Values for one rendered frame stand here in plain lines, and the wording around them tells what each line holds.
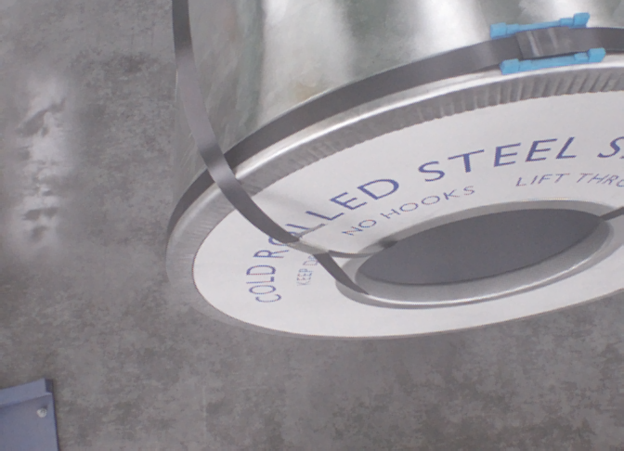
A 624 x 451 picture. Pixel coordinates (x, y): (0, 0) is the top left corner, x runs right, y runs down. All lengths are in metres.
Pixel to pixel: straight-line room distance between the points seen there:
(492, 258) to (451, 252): 0.10
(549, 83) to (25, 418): 1.93
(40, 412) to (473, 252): 1.49
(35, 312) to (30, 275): 0.15
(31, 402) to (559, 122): 1.89
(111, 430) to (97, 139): 1.16
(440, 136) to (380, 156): 0.08
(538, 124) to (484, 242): 0.75
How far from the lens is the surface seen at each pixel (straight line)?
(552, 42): 0.62
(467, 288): 1.38
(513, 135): 0.70
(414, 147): 0.67
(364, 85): 0.62
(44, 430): 2.12
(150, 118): 2.42
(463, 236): 1.42
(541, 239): 1.36
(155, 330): 2.02
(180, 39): 0.78
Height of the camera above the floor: 1.82
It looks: 65 degrees down
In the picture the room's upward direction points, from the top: 11 degrees counter-clockwise
